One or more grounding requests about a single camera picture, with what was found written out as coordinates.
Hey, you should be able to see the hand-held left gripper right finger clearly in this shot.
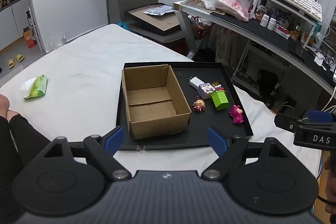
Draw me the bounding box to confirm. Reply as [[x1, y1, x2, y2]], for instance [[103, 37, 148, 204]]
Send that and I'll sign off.
[[201, 127, 308, 182]]

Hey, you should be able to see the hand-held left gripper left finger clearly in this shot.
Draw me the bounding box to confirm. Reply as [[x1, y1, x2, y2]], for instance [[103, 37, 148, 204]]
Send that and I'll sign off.
[[25, 126, 132, 182]]

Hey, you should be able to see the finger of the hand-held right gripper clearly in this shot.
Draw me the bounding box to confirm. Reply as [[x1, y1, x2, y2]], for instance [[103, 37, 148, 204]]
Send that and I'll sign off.
[[274, 113, 299, 133], [306, 109, 336, 123]]

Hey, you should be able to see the black tray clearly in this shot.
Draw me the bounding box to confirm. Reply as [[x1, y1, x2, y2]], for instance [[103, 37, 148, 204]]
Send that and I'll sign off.
[[115, 62, 254, 151]]

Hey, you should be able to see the pink bear figurine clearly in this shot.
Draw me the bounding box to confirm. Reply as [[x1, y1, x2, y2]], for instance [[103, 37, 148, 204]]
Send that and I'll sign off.
[[229, 105, 244, 125]]

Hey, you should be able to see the green cube box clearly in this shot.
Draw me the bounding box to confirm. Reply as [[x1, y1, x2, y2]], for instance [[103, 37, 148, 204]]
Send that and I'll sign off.
[[211, 91, 229, 111]]

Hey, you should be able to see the red-haired doll figurine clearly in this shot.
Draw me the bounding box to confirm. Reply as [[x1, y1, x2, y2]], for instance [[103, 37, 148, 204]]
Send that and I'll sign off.
[[193, 98, 206, 112]]

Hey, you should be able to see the purple white cube figurine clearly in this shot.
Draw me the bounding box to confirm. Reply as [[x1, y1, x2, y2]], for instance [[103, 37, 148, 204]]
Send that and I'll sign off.
[[197, 83, 214, 100]]

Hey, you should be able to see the brown cardboard box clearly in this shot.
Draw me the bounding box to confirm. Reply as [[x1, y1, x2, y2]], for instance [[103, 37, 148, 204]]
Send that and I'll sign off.
[[121, 64, 193, 140]]

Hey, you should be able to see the person's right hand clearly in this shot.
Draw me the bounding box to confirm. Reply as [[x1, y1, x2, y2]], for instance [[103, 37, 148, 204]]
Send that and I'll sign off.
[[323, 158, 336, 212]]

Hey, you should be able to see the white charger plug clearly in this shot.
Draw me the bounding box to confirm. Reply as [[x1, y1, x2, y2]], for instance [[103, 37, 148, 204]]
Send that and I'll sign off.
[[189, 77, 204, 89]]

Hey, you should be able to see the black bag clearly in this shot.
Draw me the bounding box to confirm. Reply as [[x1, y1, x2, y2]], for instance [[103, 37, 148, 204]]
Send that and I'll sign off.
[[194, 49, 217, 63]]

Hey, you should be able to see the person's leg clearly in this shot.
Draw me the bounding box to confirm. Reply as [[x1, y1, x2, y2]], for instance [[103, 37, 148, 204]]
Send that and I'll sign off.
[[0, 94, 51, 211]]

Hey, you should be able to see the beige tote bag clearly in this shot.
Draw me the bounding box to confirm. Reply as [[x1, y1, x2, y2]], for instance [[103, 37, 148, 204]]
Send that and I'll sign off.
[[215, 27, 250, 67]]

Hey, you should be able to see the green tissue packet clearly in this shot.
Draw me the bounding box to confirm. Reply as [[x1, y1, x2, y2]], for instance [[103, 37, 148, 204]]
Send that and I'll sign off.
[[24, 75, 48, 100]]

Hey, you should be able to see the red plastic basket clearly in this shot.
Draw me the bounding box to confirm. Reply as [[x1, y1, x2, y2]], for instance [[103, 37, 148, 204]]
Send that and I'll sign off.
[[190, 22, 213, 41]]

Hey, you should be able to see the desk riser shelf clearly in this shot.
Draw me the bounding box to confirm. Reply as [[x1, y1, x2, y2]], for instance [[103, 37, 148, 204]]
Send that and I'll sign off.
[[252, 0, 318, 30]]

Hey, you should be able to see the orange box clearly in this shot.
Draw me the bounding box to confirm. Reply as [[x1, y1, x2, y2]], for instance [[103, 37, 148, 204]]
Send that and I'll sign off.
[[22, 27, 37, 49]]

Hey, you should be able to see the clear plastic bag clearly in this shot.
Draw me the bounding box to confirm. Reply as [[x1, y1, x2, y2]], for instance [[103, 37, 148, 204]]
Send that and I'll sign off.
[[186, 0, 250, 22]]

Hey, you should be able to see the white mail packet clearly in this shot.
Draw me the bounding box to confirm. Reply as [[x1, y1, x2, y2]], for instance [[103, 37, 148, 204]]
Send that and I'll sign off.
[[142, 5, 175, 16]]

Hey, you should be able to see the small red figurine keychain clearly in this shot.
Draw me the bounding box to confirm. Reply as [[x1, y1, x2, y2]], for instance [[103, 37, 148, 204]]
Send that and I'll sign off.
[[211, 81, 226, 93]]

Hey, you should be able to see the black desk with metal frame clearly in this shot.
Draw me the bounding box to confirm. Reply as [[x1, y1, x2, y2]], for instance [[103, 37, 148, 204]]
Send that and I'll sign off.
[[173, 0, 336, 94]]

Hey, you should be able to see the black picture frame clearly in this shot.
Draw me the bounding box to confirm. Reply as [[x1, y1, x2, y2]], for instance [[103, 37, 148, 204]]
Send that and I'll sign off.
[[124, 4, 184, 37]]

